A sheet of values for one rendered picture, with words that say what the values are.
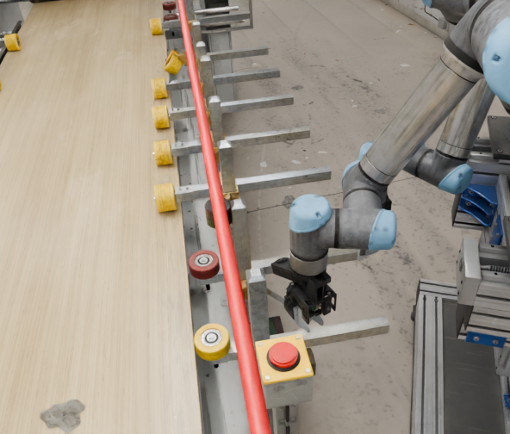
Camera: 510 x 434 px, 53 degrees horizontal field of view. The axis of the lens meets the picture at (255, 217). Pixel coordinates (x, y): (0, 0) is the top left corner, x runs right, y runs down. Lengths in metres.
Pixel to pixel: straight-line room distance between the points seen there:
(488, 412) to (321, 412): 0.59
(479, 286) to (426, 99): 0.48
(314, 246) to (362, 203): 0.12
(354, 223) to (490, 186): 0.80
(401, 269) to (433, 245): 0.26
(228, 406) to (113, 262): 0.48
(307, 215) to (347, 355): 1.40
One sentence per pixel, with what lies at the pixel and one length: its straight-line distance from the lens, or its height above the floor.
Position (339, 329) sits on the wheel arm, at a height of 0.86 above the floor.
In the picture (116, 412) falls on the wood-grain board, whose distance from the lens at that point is 1.12.
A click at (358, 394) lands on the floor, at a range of 2.15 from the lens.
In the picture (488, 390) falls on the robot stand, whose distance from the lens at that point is 2.02.
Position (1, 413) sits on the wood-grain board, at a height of 0.90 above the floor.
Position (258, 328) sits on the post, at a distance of 1.08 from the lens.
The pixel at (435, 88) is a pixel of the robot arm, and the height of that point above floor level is 1.44.
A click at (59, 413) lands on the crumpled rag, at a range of 1.14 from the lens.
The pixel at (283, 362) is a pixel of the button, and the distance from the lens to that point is 0.72.
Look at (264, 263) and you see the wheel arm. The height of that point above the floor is 0.86.
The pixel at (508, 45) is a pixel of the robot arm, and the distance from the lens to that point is 0.75.
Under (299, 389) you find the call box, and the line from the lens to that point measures 0.75.
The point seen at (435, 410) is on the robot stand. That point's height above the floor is 0.21.
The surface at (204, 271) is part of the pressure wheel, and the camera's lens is 1.31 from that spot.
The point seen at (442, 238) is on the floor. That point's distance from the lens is 2.83.
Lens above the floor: 1.83
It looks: 39 degrees down
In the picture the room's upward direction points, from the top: 4 degrees counter-clockwise
